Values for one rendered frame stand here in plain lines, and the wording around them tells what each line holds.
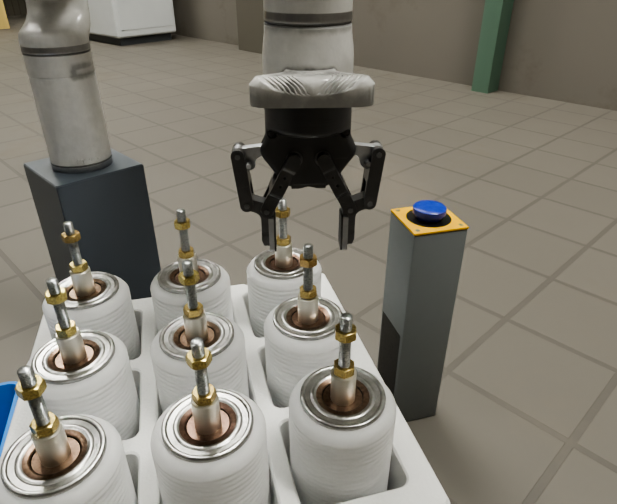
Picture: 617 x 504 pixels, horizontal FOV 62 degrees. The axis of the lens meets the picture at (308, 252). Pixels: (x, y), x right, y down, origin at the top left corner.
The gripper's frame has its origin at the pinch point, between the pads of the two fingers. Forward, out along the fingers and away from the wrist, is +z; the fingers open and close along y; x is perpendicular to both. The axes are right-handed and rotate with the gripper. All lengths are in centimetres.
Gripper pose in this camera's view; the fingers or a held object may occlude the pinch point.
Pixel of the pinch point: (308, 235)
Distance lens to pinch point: 50.1
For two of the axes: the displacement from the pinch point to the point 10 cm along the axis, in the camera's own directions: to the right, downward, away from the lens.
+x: 0.5, 5.0, -8.7
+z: 0.0, 8.7, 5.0
